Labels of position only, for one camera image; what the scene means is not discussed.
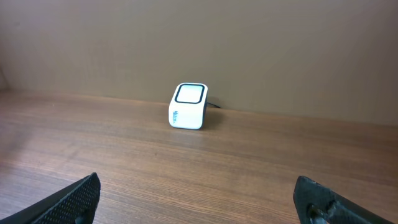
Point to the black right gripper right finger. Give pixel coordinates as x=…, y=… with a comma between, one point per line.
x=316, y=203

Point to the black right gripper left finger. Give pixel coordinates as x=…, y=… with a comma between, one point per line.
x=75, y=204

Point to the white barcode scanner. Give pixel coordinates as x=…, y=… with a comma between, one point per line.
x=187, y=108

